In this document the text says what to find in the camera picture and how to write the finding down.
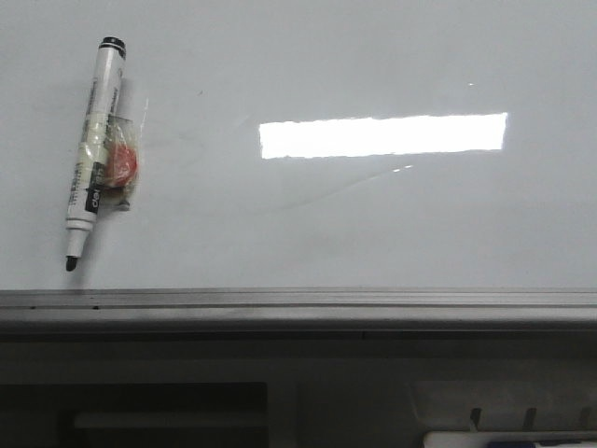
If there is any white whiteboard with aluminium frame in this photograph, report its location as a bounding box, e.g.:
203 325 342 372
1 1 596 335

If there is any white black whiteboard marker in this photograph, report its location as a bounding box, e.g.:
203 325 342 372
65 36 126 272

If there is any red magnet taped to marker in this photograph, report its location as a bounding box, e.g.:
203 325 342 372
102 116 140 211

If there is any white marker tray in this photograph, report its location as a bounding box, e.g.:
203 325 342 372
422 430 596 447

